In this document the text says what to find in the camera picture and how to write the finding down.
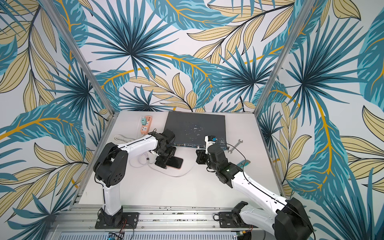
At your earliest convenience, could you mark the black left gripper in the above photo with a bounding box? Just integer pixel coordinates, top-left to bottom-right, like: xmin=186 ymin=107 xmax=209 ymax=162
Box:
xmin=156 ymin=145 xmax=177 ymax=169

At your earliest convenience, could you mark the white charging cable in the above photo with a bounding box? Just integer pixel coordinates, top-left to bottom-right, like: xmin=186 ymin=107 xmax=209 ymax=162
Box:
xmin=129 ymin=151 xmax=199 ymax=178

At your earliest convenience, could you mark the black phone pink case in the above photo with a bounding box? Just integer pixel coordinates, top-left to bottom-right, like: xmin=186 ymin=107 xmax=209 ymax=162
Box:
xmin=159 ymin=157 xmax=184 ymax=170

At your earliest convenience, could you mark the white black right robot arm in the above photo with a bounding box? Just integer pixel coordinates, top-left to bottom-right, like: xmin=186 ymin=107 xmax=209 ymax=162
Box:
xmin=196 ymin=145 xmax=315 ymax=240

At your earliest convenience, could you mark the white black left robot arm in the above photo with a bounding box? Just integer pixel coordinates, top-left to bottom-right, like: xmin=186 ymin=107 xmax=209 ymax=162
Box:
xmin=93 ymin=129 xmax=180 ymax=228

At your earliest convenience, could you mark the silver open-end wrench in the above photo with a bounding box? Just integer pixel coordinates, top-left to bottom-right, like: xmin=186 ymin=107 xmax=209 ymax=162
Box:
xmin=227 ymin=139 xmax=244 ymax=154

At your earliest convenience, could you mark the orange power strip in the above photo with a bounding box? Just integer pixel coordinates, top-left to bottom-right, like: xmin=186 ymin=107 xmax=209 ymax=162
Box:
xmin=140 ymin=116 xmax=152 ymax=135

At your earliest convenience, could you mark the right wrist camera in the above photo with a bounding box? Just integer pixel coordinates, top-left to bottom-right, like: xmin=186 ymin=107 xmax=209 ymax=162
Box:
xmin=205 ymin=136 xmax=224 ymax=156

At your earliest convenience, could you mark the grey blue network switch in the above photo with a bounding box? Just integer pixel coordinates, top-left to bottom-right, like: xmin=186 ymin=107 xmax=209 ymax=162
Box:
xmin=165 ymin=112 xmax=228 ymax=150

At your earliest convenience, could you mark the white coiled power cord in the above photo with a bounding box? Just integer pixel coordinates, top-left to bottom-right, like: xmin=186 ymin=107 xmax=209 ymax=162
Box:
xmin=113 ymin=134 xmax=134 ymax=145

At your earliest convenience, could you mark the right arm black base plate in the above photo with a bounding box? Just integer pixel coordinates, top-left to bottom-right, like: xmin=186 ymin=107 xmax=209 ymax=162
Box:
xmin=213 ymin=212 xmax=256 ymax=229

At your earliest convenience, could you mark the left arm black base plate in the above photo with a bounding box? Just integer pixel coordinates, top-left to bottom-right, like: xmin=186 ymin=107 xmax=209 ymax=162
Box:
xmin=95 ymin=212 xmax=140 ymax=230

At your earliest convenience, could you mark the aluminium front rail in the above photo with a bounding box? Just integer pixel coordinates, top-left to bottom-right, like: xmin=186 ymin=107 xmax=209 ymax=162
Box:
xmin=49 ymin=204 xmax=232 ymax=239

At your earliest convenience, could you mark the right aluminium frame post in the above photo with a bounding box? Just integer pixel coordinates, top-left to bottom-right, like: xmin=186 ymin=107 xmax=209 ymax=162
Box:
xmin=254 ymin=1 xmax=314 ymax=117

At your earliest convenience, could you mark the aluminium frame post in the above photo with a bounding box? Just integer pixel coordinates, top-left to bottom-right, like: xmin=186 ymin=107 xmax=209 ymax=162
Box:
xmin=254 ymin=1 xmax=314 ymax=117
xmin=40 ymin=0 xmax=115 ymax=115

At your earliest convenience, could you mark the left aluminium frame post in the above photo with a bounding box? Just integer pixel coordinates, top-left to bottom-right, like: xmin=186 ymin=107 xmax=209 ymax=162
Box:
xmin=40 ymin=0 xmax=115 ymax=115

